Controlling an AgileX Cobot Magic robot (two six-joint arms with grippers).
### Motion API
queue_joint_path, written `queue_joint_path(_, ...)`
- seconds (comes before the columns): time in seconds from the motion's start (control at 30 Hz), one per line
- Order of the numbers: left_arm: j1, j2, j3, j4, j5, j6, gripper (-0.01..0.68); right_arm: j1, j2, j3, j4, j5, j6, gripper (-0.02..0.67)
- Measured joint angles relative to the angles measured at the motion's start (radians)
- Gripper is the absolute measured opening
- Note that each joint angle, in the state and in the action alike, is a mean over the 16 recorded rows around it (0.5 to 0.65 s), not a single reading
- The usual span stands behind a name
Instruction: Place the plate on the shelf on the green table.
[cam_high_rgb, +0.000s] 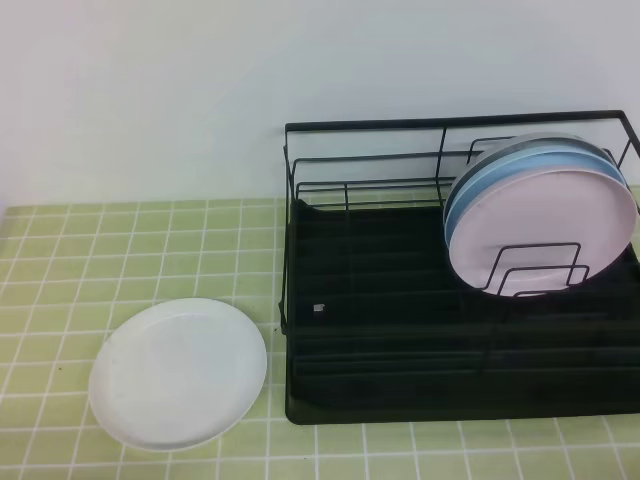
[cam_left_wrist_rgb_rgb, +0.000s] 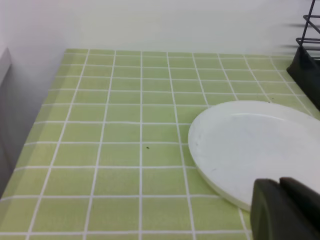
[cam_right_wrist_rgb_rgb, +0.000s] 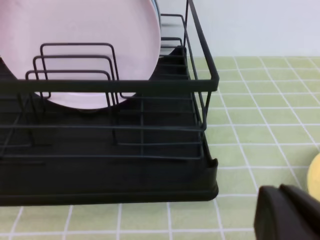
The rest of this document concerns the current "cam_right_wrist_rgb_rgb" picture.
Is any white plate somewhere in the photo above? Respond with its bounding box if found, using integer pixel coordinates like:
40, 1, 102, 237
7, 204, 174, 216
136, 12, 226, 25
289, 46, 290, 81
306, 154, 320, 201

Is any blue plate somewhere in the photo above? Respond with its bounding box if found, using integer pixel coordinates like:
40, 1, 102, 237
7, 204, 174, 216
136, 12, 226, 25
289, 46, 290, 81
152, 0, 162, 37

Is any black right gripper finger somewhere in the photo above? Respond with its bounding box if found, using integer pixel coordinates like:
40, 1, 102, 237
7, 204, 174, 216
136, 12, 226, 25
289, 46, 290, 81
253, 184, 320, 240

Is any pink plate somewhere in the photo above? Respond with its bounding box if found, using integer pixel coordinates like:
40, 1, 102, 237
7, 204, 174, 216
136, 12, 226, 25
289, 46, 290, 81
0, 0, 161, 111

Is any black drip tray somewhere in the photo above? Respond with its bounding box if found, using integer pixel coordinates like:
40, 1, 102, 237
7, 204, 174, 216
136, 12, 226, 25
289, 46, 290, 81
0, 46, 219, 207

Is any black wire dish rack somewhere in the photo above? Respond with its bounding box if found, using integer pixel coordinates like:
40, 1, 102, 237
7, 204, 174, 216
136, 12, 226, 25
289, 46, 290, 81
0, 0, 220, 161

